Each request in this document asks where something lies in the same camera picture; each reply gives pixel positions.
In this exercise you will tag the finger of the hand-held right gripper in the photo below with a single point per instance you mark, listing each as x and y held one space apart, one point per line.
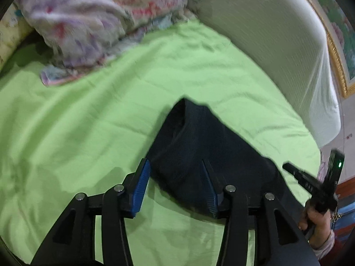
301 178

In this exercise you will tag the green bed sheet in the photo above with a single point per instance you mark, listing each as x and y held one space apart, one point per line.
111 110

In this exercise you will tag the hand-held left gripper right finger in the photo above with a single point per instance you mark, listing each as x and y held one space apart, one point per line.
208 183

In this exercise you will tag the white padded headboard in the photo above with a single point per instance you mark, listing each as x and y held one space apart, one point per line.
274 50

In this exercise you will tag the person's right hand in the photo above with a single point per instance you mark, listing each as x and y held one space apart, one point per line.
314 223

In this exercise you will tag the floral quilt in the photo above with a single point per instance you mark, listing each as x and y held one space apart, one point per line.
94 19

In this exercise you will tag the gold framed picture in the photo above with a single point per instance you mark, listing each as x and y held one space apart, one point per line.
337 30

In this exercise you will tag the person's right forearm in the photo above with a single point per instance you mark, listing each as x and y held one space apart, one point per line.
323 245

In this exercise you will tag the black pants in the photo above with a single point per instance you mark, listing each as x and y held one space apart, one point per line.
210 158

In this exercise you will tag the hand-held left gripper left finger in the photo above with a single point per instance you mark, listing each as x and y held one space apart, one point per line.
141 183

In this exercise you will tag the yellow patterned pillow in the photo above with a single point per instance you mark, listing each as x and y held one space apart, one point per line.
8 33

